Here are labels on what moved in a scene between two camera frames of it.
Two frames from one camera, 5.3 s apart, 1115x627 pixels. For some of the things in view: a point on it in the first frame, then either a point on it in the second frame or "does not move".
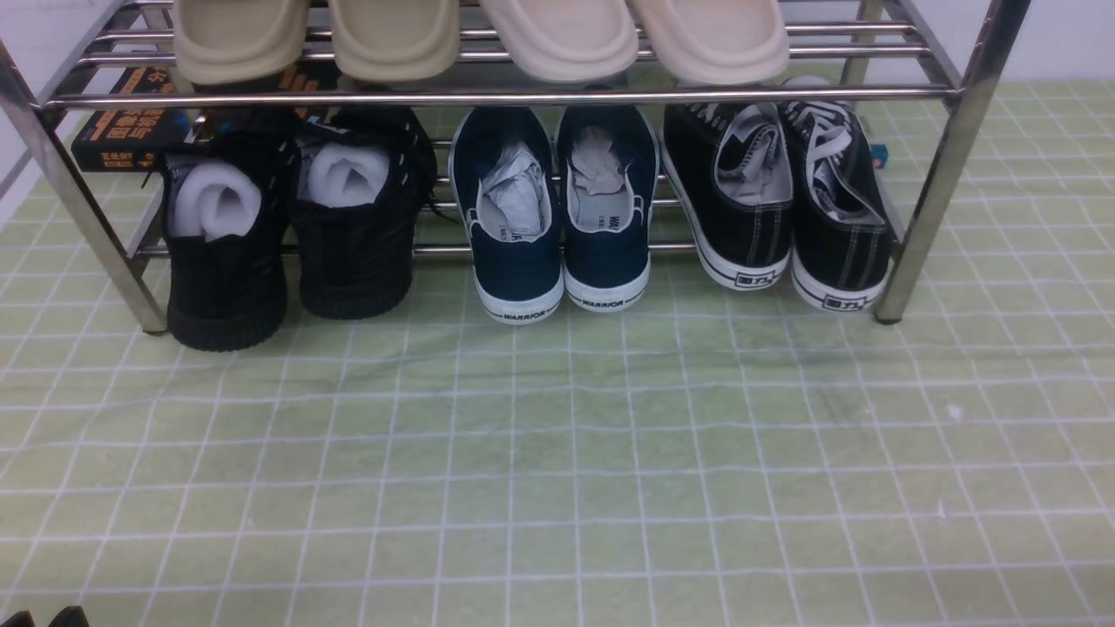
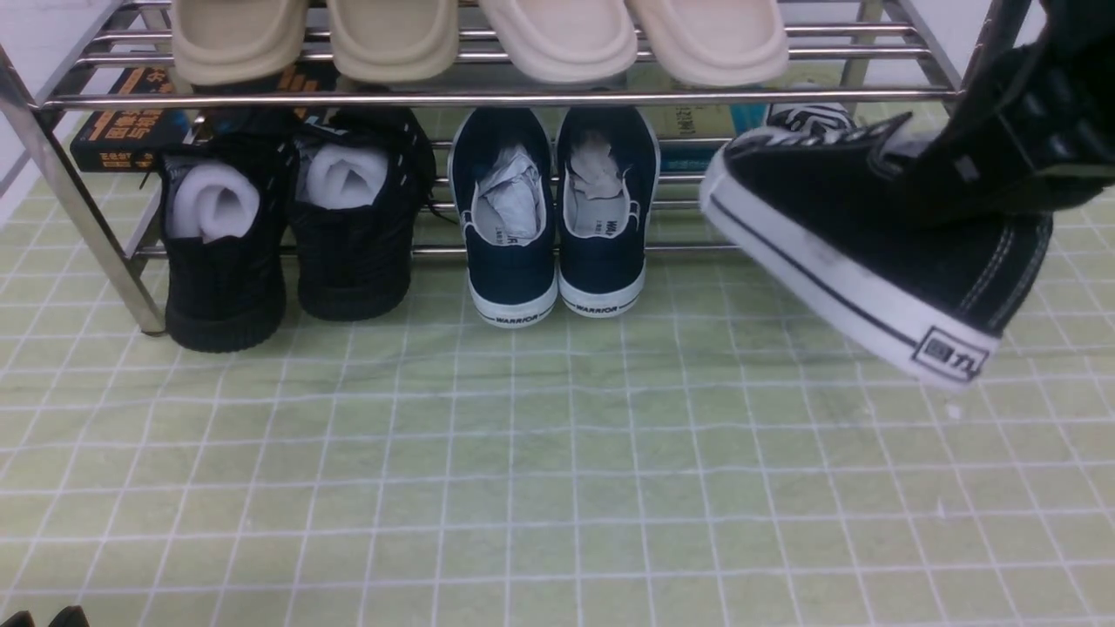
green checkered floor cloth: (720, 455) does not move
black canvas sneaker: (730, 167) -> (861, 239)
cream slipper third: (565, 40) does not move
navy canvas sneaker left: (505, 181) does not move
